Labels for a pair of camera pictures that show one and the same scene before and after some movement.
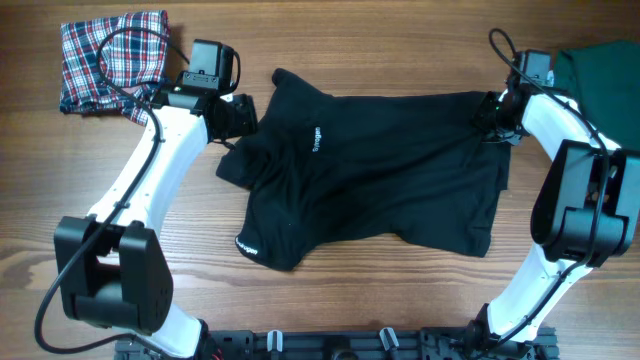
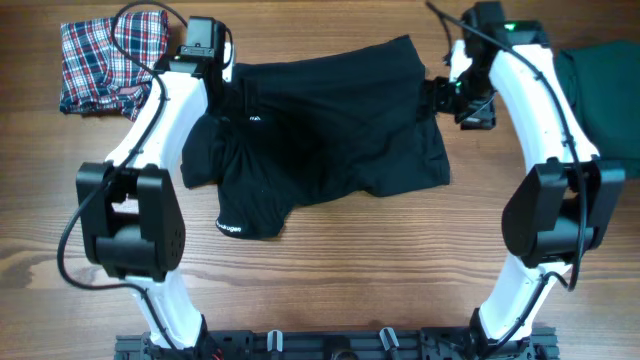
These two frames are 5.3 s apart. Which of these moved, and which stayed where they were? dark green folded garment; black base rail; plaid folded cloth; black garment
Moved: black garment
Stayed: plaid folded cloth; dark green folded garment; black base rail
